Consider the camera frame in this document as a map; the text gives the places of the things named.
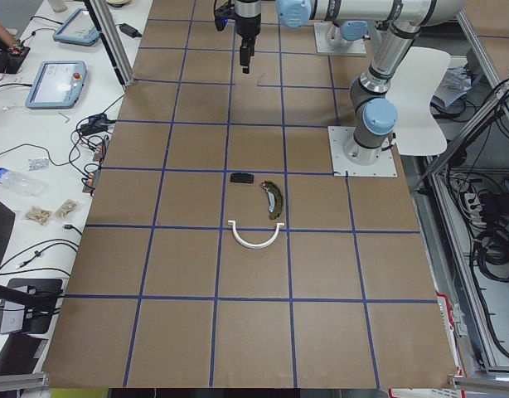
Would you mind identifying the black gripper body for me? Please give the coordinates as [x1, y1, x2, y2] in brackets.
[234, 0, 261, 40]

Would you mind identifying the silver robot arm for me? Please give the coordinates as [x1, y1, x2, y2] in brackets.
[275, 1, 466, 166]

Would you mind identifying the black power adapter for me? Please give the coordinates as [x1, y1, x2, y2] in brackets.
[119, 23, 142, 38]

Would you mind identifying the black brake pad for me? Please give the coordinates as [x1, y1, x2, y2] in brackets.
[230, 172, 255, 184]

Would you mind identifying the olive green brake shoe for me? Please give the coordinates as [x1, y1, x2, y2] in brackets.
[260, 180, 284, 220]

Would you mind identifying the far blue teach pendant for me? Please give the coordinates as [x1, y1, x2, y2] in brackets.
[52, 8, 99, 46]

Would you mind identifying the blue teach pendant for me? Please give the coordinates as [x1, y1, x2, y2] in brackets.
[25, 61, 87, 109]
[52, 8, 99, 46]

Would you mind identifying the near blue teach pendant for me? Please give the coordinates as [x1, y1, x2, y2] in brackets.
[25, 61, 87, 109]

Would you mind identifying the white plastic chair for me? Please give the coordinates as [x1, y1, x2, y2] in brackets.
[385, 46, 450, 156]

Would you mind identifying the bag of wooden parts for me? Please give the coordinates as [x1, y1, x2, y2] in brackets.
[23, 206, 52, 226]

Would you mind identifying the clear plastic water bottle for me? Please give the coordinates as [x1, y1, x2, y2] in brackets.
[0, 167, 46, 197]

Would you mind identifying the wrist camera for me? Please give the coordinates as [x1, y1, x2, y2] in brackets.
[213, 0, 235, 32]

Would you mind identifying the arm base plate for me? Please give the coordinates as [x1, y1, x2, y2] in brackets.
[314, 20, 368, 57]
[327, 126, 397, 177]

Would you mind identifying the aluminium frame post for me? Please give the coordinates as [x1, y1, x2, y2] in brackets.
[84, 0, 135, 88]

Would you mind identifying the white curved plastic bracket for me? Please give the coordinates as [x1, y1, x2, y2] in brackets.
[227, 220, 285, 250]

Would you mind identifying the grey dock with cables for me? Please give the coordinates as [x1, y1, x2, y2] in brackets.
[0, 278, 63, 335]

